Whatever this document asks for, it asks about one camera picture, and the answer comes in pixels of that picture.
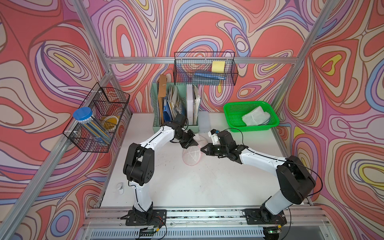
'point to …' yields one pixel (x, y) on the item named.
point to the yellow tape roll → (110, 122)
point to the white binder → (189, 93)
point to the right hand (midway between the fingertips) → (202, 153)
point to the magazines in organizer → (173, 100)
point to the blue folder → (167, 117)
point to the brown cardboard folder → (162, 93)
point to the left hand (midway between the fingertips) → (200, 142)
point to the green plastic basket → (234, 112)
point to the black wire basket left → (109, 108)
